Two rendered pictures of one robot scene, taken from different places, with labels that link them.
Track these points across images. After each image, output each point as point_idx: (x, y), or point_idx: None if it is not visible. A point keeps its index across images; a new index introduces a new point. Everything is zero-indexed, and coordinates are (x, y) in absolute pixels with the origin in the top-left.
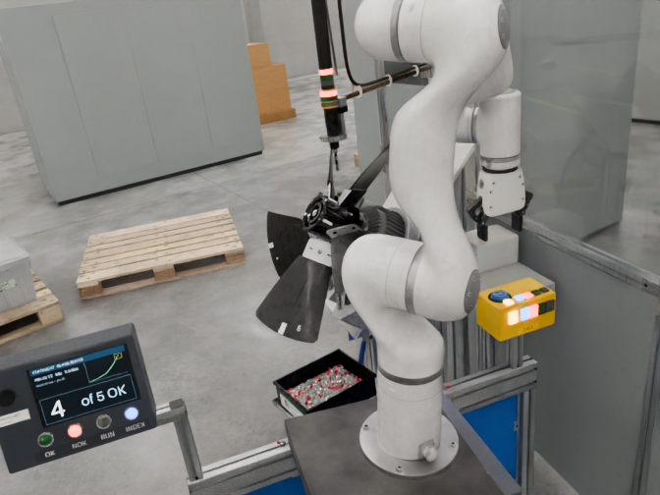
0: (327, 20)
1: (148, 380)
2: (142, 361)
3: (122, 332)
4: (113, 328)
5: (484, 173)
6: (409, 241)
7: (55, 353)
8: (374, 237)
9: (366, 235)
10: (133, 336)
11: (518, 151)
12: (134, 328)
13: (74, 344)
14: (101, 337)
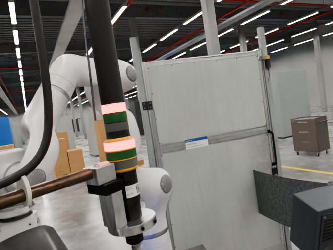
0: (85, 25)
1: (309, 240)
2: (305, 224)
3: (304, 197)
4: (323, 205)
5: (35, 211)
6: (138, 169)
7: (327, 186)
8: (152, 167)
9: (155, 169)
10: (293, 196)
11: None
12: (308, 207)
13: (328, 193)
14: (315, 195)
